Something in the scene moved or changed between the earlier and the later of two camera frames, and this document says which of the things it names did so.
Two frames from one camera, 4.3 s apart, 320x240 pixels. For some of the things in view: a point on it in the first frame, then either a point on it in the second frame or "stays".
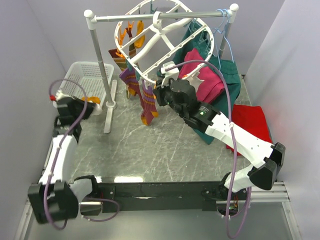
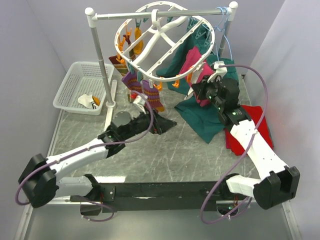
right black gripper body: [164, 98] -> [208, 90]
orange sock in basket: [95, 99] stays
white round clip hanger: [154, 33] stays
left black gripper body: [80, 105] -> [141, 124]
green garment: [195, 34] stays
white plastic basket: [88, 75] stays
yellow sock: [138, 43] -> [138, 48]
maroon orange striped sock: [121, 61] -> [120, 67]
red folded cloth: [252, 118] stays
